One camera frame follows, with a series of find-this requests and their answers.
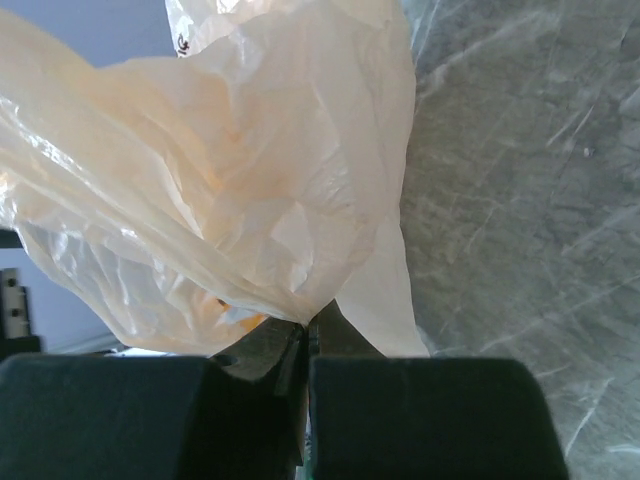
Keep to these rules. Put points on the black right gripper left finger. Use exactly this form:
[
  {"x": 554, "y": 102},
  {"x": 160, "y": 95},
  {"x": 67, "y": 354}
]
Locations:
[{"x": 236, "y": 415}]

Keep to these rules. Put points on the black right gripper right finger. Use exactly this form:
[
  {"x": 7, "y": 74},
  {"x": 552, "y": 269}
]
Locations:
[{"x": 375, "y": 417}]

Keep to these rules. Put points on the translucent orange plastic bag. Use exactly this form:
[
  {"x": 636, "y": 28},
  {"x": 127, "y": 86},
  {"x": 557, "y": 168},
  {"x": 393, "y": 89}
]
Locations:
[{"x": 256, "y": 172}]

